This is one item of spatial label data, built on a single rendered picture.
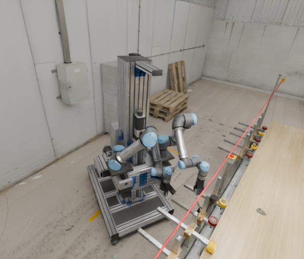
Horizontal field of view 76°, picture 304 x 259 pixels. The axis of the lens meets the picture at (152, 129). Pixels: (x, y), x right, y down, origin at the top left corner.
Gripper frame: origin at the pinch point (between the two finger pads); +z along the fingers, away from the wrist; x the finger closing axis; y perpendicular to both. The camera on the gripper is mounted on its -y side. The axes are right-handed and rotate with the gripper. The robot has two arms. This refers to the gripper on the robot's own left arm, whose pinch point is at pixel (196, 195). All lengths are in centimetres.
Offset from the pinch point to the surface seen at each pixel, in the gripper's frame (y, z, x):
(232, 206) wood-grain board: 7.9, 9.3, -33.8
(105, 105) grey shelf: 194, 28, 204
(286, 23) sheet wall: 748, -150, -205
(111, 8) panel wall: 232, -145, 203
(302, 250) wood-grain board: -16, 9, -84
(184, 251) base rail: -35.9, 29.2, 1.3
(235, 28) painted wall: 787, -120, -46
